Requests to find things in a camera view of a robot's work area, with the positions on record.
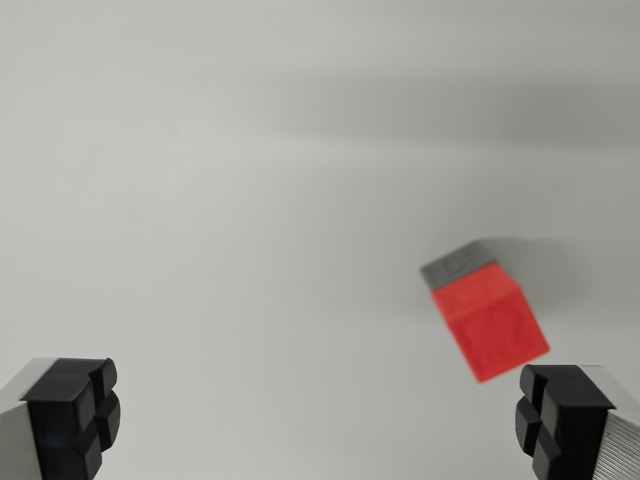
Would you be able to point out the black-tipped silver gripper right finger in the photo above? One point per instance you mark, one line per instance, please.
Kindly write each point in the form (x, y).
(575, 425)

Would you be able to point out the black-tipped silver gripper left finger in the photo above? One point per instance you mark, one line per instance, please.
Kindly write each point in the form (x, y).
(55, 425)

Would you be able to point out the red embossed cube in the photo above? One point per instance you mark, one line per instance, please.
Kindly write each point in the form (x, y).
(492, 332)

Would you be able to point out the grey embossed cube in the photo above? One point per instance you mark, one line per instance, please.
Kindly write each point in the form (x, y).
(457, 264)

